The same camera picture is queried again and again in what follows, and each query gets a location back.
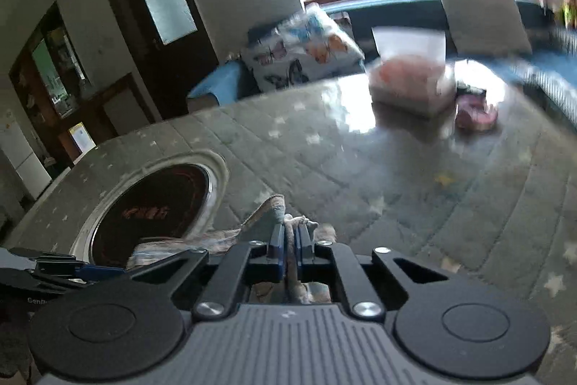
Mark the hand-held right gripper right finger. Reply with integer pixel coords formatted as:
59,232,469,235
298,227,452,318

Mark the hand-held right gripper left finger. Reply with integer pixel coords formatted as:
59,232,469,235
131,227,286,320

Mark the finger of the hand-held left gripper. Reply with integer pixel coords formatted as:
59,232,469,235
8,247,86,273
0,265,131,294

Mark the striped blue beige shirt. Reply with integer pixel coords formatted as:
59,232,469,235
127,194,336,305

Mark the round black induction cooker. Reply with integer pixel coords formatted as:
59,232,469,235
72,150,228,268

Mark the white fridge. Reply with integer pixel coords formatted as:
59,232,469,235
0,126,52,201

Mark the grey quilted star table cover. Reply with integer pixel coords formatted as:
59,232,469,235
0,65,577,385

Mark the blue cushion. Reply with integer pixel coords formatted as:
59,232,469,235
187,62,246,111

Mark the dark wooden cabinet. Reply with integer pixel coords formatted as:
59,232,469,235
9,1,149,174

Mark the butterfly print pillow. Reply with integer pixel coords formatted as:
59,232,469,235
241,4,366,90

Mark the tissue box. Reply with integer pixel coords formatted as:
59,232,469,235
369,26,457,117

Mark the small pink toy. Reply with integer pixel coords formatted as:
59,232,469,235
454,92,499,132

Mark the blue sofa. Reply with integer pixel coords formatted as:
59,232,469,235
187,0,577,115

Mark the dark door with frosted glass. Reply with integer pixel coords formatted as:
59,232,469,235
94,0,221,119

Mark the grey pillow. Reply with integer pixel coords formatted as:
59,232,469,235
439,0,533,56

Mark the yellow plush toy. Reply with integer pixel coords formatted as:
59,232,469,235
559,0,577,29

